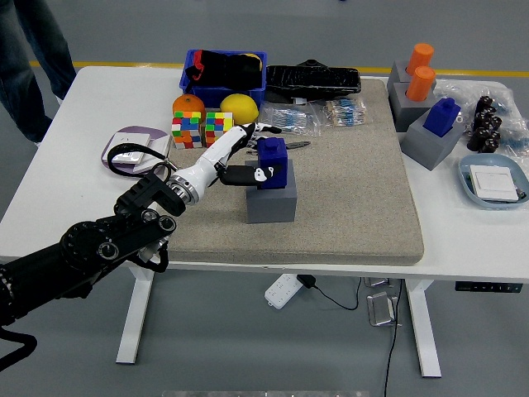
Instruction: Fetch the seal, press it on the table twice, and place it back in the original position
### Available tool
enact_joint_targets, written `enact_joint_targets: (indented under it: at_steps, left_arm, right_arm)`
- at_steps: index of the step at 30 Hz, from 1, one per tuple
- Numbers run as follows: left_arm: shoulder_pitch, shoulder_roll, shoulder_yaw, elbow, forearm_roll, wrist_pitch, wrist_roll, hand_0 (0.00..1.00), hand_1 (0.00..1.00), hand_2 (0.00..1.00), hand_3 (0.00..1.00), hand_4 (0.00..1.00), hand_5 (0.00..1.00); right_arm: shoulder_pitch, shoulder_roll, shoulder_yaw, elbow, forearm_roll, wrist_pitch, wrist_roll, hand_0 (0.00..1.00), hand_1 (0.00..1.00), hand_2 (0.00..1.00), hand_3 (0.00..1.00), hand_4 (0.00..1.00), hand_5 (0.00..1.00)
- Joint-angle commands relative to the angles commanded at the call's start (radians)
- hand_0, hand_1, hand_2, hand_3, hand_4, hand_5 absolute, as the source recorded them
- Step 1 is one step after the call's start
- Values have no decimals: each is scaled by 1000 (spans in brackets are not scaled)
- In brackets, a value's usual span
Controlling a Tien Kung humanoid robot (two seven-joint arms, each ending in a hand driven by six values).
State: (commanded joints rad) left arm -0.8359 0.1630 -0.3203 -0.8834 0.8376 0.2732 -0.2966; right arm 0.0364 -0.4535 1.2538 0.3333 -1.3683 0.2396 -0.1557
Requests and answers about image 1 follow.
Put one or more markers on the colourful puzzle cube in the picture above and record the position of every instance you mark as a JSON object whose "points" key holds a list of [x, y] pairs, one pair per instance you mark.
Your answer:
{"points": [[187, 130], [217, 124]]}

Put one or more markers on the black silver pen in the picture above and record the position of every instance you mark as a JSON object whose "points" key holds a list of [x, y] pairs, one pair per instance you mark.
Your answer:
{"points": [[299, 144]]}

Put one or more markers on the blue plastic bin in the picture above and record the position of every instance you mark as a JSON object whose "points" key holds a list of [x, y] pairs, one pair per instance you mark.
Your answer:
{"points": [[187, 70]]}

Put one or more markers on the black plastic-wrapped keyboard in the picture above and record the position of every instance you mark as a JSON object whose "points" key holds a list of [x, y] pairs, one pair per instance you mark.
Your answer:
{"points": [[314, 80]]}

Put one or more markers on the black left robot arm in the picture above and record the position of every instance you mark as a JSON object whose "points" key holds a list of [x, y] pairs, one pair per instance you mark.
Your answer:
{"points": [[91, 244]]}

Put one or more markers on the grey round-slot seal holder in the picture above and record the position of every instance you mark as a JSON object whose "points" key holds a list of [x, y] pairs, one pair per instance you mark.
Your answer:
{"points": [[397, 74], [407, 116]]}

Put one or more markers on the clear bag of small parts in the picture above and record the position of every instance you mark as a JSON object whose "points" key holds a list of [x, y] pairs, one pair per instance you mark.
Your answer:
{"points": [[516, 132], [458, 89]]}

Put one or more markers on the black red cloth gloves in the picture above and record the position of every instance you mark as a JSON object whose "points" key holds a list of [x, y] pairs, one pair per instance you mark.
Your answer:
{"points": [[231, 70]]}

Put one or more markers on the orange round seal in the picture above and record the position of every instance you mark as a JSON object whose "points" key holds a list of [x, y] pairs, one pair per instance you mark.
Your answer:
{"points": [[421, 55], [420, 84]]}

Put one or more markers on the light blue dish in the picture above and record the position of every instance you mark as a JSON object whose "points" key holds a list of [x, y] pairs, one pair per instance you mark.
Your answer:
{"points": [[496, 159]]}

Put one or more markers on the yellow item in bin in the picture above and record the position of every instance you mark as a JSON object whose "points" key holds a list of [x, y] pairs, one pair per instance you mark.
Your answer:
{"points": [[259, 63]]}

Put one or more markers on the orange fruit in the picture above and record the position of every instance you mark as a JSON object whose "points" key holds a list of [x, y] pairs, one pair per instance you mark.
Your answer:
{"points": [[188, 103]]}

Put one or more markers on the grey square-slot seal holder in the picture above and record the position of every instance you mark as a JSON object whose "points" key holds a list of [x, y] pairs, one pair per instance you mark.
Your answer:
{"points": [[427, 151], [270, 207]]}

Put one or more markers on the white power strip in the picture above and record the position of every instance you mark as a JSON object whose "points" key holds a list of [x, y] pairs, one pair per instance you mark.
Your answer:
{"points": [[283, 291]]}

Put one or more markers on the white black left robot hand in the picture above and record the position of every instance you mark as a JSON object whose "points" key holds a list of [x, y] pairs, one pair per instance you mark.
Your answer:
{"points": [[206, 161]]}

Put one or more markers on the clear bag of blue resistors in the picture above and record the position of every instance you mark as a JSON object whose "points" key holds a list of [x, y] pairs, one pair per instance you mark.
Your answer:
{"points": [[293, 118]]}

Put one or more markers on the white table leg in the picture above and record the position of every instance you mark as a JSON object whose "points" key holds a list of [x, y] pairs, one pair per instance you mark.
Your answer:
{"points": [[423, 331], [134, 314]]}

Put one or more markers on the clear bag of brown resistors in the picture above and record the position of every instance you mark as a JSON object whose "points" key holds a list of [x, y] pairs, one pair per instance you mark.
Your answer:
{"points": [[345, 112]]}

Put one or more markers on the blue square seal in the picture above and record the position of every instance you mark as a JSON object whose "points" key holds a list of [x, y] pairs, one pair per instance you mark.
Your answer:
{"points": [[441, 118], [274, 157]]}

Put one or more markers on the person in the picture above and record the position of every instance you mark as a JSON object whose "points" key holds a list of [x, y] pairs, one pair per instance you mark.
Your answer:
{"points": [[25, 62]]}

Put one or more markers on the white wall socket panel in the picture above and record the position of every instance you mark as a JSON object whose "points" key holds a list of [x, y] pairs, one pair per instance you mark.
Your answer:
{"points": [[132, 137]]}

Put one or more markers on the purple dish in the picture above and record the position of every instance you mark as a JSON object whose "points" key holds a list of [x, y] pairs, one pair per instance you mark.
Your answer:
{"points": [[157, 132]]}

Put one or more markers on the silver metal bracket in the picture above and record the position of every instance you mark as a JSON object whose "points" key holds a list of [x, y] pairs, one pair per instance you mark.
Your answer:
{"points": [[382, 310], [378, 282]]}

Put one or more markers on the grey-brown table mat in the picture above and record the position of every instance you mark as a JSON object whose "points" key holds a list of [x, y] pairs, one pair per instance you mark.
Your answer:
{"points": [[351, 198]]}

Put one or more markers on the yellow lemon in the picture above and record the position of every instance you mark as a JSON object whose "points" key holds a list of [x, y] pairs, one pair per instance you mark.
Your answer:
{"points": [[241, 108]]}

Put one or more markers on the black table control panel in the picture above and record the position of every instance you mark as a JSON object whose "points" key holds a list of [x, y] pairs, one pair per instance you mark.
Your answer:
{"points": [[487, 286]]}

